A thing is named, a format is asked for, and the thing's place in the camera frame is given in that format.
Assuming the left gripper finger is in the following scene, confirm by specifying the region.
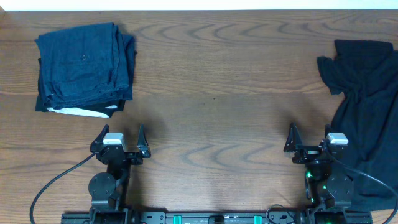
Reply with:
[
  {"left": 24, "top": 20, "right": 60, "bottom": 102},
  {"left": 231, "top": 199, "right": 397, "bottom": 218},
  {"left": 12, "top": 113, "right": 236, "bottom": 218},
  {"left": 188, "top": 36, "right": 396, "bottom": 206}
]
[
  {"left": 90, "top": 124, "right": 109, "bottom": 148},
  {"left": 137, "top": 124, "right": 149, "bottom": 152}
]

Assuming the black polo shirt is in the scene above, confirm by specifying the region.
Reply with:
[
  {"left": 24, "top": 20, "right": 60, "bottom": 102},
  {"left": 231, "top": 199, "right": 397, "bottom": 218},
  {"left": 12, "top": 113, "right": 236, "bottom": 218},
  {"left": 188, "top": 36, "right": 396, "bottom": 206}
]
[{"left": 317, "top": 40, "right": 397, "bottom": 212}]

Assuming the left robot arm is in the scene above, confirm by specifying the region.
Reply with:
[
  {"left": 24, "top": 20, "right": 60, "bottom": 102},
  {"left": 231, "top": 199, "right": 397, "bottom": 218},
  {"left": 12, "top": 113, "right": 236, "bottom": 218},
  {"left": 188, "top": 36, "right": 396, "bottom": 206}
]
[{"left": 88, "top": 125, "right": 151, "bottom": 224}]

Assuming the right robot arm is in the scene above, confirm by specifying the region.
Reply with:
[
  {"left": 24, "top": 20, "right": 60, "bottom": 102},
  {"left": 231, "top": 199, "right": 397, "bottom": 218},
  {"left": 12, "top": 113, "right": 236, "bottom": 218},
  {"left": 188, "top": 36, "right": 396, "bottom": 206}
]
[{"left": 284, "top": 123, "right": 354, "bottom": 223}]

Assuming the folded black garment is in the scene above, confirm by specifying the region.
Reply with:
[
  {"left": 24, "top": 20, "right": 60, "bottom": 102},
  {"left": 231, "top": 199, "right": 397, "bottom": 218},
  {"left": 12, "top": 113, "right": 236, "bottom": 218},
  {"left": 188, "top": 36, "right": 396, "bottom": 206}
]
[{"left": 35, "top": 58, "right": 126, "bottom": 119}]

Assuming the folded white garment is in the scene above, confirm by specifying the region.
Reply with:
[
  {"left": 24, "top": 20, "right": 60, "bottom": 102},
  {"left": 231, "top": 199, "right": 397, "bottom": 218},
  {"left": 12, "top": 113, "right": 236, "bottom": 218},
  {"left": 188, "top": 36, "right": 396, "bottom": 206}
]
[{"left": 47, "top": 105, "right": 118, "bottom": 118}]

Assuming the folded dark blue garment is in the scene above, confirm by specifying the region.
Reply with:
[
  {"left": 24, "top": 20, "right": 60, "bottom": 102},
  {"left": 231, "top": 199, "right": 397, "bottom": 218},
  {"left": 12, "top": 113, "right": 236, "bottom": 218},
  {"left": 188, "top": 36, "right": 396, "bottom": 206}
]
[{"left": 35, "top": 22, "right": 136, "bottom": 110}]

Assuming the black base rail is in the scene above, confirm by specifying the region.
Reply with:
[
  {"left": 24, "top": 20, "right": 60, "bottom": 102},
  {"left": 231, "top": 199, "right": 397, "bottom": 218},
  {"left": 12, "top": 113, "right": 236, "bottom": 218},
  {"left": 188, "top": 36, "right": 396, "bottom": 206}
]
[{"left": 60, "top": 210, "right": 373, "bottom": 224}]

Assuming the small looped black cable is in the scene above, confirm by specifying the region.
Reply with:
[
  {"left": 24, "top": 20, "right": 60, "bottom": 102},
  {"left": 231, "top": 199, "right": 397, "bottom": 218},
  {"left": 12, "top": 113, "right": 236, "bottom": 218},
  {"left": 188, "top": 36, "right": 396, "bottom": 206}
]
[{"left": 266, "top": 203, "right": 296, "bottom": 224}]

